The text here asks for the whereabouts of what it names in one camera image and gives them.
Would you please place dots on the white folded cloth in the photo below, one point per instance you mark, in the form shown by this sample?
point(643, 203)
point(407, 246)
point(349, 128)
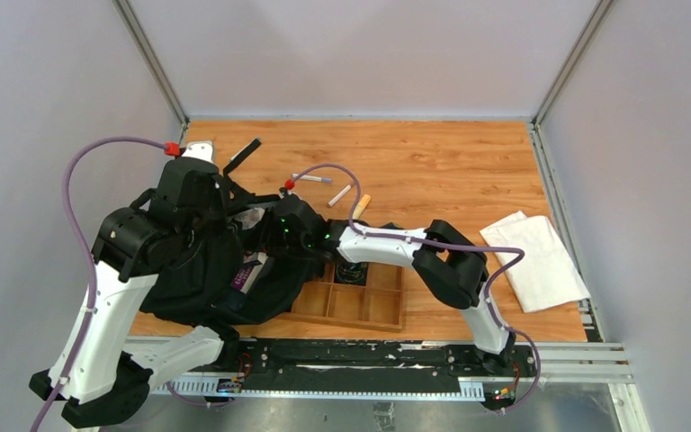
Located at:
point(546, 277)

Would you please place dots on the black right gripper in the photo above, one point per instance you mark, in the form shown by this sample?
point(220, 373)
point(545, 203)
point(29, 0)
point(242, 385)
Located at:
point(273, 250)

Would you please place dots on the white marker grey cap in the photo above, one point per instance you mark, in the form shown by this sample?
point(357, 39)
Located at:
point(311, 178)

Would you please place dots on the white marker brown cap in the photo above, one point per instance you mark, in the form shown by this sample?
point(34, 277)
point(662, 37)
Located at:
point(333, 201)

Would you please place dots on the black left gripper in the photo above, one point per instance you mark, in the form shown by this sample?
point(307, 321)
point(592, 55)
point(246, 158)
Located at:
point(233, 187)

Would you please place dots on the dark floral Little Women book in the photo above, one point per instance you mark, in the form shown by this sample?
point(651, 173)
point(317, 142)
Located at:
point(248, 219)

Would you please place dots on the white marker blue cap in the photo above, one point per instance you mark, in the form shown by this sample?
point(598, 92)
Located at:
point(238, 157)

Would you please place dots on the black fabric backpack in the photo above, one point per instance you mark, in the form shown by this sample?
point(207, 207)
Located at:
point(196, 290)

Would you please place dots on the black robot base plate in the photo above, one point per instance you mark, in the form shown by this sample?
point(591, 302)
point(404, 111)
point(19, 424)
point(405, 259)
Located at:
point(363, 365)

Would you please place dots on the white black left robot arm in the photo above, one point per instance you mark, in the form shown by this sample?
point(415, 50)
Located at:
point(172, 247)

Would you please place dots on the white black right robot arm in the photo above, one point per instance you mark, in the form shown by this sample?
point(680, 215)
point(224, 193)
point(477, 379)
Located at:
point(452, 268)

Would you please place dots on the wooden compartment organizer tray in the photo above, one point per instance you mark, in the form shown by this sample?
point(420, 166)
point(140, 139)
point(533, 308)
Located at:
point(377, 306)

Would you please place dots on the multicolour rolled belt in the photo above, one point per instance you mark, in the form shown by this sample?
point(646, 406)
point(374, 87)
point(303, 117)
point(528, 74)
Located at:
point(351, 274)

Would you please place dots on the purple treehouse book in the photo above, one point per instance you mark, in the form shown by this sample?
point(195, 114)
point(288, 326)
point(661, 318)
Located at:
point(253, 266)

